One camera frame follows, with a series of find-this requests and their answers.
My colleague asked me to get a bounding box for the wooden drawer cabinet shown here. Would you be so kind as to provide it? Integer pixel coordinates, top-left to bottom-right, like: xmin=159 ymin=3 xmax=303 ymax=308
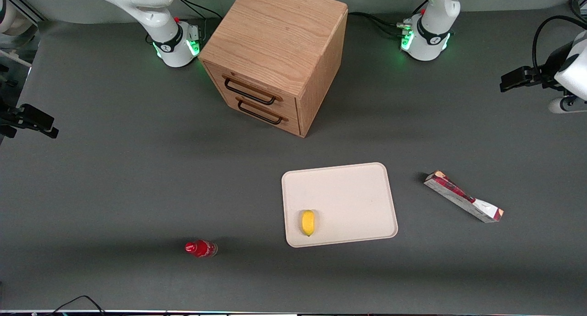
xmin=198 ymin=0 xmax=349 ymax=138

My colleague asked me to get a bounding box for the black metal drawer handle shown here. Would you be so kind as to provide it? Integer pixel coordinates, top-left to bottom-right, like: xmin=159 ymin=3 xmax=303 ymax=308
xmin=237 ymin=97 xmax=288 ymax=126
xmin=223 ymin=75 xmax=282 ymax=106

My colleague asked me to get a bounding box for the wooden drawer front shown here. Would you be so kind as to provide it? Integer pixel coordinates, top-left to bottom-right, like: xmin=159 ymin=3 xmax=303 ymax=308
xmin=204 ymin=61 xmax=299 ymax=120
xmin=224 ymin=92 xmax=302 ymax=138

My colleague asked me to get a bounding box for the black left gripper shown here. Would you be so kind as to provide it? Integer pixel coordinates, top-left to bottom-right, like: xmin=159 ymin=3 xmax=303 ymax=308
xmin=499 ymin=64 xmax=563 ymax=93

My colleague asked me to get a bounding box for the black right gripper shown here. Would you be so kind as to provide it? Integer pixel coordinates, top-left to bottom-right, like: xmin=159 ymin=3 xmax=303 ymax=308
xmin=0 ymin=103 xmax=59 ymax=139

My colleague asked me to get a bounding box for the aluminium frame rail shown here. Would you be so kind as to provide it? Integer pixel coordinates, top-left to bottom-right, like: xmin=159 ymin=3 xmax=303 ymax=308
xmin=4 ymin=0 xmax=47 ymax=24

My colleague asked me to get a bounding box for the yellow lemon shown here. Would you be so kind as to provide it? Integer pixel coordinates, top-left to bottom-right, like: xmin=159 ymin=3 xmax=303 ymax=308
xmin=301 ymin=210 xmax=316 ymax=237

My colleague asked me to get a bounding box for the red metal bottle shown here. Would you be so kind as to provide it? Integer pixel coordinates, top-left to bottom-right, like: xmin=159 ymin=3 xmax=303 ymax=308
xmin=185 ymin=239 xmax=218 ymax=258

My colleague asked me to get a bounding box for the red cookie box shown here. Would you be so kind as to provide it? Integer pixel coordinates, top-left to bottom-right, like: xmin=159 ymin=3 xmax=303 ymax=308
xmin=423 ymin=170 xmax=504 ymax=223

